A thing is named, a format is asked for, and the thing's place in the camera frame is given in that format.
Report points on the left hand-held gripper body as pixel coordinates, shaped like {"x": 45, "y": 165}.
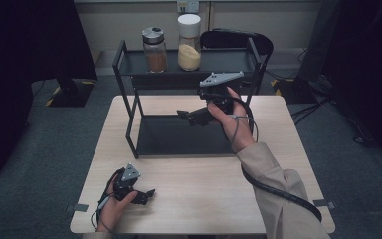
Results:
{"x": 127, "y": 181}

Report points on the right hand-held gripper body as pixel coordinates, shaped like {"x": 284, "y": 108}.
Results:
{"x": 220, "y": 79}

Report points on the black metal two-tier rack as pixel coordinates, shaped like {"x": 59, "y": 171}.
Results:
{"x": 179, "y": 136}

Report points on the white lid yellow powder jar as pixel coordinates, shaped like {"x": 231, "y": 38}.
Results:
{"x": 189, "y": 53}

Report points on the silver lid brown spice jar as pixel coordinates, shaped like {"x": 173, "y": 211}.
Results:
{"x": 155, "y": 56}

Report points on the person's left hand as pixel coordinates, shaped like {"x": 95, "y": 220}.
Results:
{"x": 111, "y": 212}

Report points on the person's right hand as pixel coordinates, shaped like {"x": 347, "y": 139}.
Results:
{"x": 240, "y": 131}

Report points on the black chair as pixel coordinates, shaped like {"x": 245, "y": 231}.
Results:
{"x": 232, "y": 39}

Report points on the grey tape strip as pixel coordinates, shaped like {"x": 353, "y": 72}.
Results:
{"x": 323, "y": 203}
{"x": 78, "y": 207}

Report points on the person's left beige sleeve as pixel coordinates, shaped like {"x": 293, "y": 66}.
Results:
{"x": 96, "y": 235}

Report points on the person's beige sleeve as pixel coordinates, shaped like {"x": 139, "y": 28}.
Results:
{"x": 96, "y": 235}
{"x": 278, "y": 205}

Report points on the black stand base yellow tape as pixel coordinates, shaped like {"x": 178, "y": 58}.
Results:
{"x": 295, "y": 91}

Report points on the dark grey slanted panel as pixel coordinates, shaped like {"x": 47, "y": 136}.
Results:
{"x": 318, "y": 43}

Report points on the person's right beige sleeve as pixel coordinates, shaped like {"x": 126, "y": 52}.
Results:
{"x": 278, "y": 205}

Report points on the dark curtain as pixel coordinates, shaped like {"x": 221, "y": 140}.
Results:
{"x": 371, "y": 66}

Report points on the black curtain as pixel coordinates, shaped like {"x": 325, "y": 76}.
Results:
{"x": 30, "y": 49}

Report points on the white wall outlet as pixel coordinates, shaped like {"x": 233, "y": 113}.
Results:
{"x": 192, "y": 5}

